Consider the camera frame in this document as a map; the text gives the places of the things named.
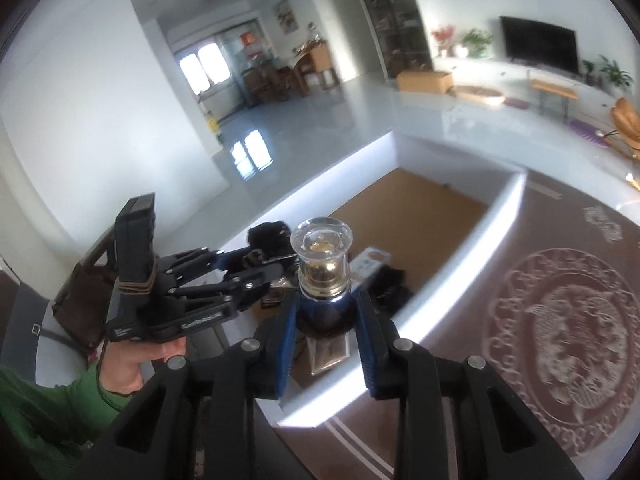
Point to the orange lounge chair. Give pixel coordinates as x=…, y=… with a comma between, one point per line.
x=626, y=122

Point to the white cardboard box tray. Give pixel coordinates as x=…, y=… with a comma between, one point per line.
x=426, y=219

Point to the green plant beside television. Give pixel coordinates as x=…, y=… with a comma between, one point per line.
x=616, y=77

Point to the dark wooden display cabinet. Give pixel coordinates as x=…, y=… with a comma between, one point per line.
x=400, y=35

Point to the wooden bench with metal legs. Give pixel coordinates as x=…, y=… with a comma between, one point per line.
x=546, y=88

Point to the wooden dining table set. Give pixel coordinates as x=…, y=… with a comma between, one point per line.
x=273, y=80

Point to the person's left hand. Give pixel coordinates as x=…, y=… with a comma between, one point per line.
x=120, y=369

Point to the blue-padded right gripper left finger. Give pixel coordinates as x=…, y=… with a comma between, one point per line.
x=208, y=404

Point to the cardboard box on floor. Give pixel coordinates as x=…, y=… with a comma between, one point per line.
x=436, y=82

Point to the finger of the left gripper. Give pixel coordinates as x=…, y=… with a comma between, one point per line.
x=192, y=308
x=244, y=265

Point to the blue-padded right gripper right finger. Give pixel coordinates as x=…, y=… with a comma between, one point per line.
x=456, y=419

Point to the green potted plant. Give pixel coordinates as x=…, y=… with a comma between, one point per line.
x=478, y=41

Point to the green sleeve forearm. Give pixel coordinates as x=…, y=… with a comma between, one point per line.
x=44, y=430

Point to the blue white medicine box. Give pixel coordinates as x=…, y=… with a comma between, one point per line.
x=367, y=264

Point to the black fabric pouch with chain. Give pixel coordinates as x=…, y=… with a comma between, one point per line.
x=389, y=291

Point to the black flat television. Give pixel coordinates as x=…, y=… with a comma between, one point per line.
x=538, y=43

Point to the red flower pot plant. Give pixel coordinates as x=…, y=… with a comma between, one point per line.
x=444, y=37

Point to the blue perfume bottle glass cap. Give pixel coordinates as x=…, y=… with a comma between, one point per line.
x=325, y=314

